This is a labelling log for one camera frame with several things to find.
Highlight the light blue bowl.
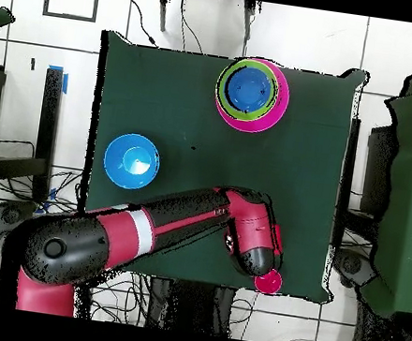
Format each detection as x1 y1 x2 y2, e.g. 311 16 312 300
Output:
99 129 164 194

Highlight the green bowl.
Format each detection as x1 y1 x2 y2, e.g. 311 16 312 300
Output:
213 53 284 126

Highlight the large pink bowl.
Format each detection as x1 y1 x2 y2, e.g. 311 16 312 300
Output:
209 52 295 138

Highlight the small dark blue bowl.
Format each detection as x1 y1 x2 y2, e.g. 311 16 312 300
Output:
222 63 276 116

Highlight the black stand leg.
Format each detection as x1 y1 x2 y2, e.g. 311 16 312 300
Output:
152 0 171 34
238 0 258 42

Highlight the black metal stand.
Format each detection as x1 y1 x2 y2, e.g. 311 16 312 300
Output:
0 59 67 204

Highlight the bundle of cables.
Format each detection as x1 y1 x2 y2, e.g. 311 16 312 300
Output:
0 139 92 220

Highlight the black cable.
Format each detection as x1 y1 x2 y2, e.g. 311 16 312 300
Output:
118 0 164 47

